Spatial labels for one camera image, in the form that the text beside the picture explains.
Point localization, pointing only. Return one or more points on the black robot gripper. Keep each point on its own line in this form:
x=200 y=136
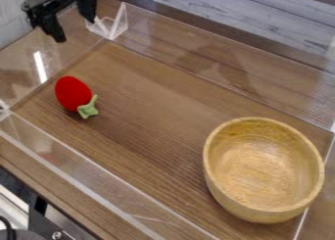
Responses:
x=45 y=19

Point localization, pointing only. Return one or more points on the red felt strawberry toy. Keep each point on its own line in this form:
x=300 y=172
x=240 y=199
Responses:
x=75 y=96

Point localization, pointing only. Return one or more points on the oval wooden bowl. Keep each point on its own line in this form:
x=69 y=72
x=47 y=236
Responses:
x=263 y=169

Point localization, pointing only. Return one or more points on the black metal table clamp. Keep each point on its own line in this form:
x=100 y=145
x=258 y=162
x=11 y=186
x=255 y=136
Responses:
x=41 y=225

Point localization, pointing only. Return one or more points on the clear acrylic corner bracket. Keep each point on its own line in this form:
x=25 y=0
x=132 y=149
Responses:
x=107 y=27

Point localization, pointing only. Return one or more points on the clear acrylic barrier wall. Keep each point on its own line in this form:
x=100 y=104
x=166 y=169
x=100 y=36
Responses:
x=123 y=171

